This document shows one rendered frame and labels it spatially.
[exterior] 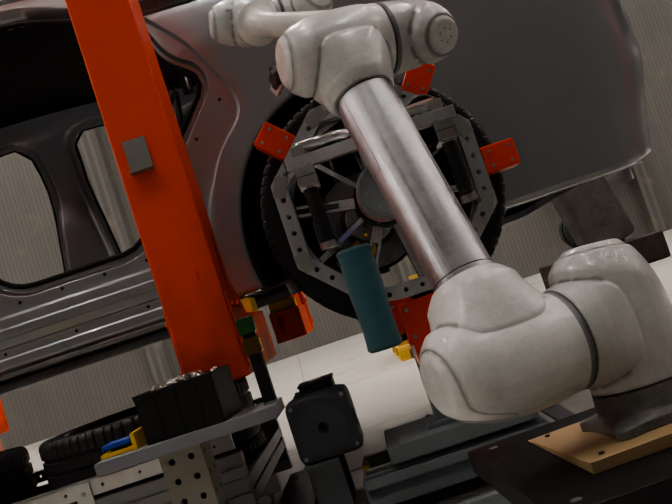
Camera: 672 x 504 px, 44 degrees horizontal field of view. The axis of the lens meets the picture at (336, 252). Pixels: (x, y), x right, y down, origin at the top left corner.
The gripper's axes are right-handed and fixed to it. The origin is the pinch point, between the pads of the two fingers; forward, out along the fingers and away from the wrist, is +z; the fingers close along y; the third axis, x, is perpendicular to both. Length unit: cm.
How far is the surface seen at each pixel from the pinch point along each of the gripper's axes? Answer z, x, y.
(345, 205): 2.6, -36.8, -8.9
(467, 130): -22, -45, 19
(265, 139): -5.2, -11.0, -16.9
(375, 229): 1.9, -47.1, -7.7
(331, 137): -26.6, -25.4, -14.9
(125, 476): 36, -50, -93
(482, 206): -18, -62, 9
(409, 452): 11, -95, -41
